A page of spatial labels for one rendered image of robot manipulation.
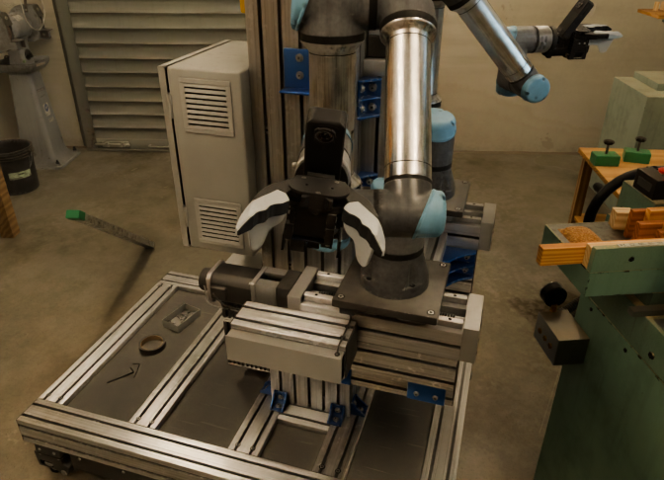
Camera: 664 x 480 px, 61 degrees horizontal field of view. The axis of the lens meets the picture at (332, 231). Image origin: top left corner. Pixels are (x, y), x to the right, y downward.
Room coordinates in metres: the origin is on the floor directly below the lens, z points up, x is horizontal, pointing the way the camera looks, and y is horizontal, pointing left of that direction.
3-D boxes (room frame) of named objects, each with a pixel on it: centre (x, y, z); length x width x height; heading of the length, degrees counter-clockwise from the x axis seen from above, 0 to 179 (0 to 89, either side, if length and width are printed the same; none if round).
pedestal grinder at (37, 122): (3.83, 2.05, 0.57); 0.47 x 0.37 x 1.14; 178
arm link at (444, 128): (1.53, -0.28, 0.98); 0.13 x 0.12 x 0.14; 8
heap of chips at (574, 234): (1.09, -0.55, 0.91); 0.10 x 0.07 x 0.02; 6
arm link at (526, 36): (1.70, -0.53, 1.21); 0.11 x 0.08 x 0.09; 98
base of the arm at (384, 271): (1.05, -0.14, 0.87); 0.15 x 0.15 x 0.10
